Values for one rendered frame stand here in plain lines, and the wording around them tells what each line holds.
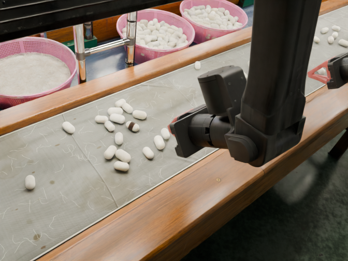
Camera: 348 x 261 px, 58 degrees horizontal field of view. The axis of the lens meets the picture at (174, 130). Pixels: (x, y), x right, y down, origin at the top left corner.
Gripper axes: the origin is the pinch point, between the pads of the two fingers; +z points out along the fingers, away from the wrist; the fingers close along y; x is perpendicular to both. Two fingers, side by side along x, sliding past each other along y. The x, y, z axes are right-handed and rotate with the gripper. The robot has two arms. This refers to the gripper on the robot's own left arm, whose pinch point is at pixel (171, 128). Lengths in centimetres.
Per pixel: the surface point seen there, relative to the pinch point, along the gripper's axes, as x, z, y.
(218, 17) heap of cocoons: -20, 42, -63
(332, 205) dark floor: 86, 34, -98
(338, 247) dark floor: 94, 23, -79
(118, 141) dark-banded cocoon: 1.1, 14.5, 5.8
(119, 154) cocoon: 3.1, 11.4, 7.8
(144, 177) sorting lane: 9.1, 7.4, 6.0
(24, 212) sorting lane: 4.9, 11.9, 29.2
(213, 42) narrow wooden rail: -12, 29, -45
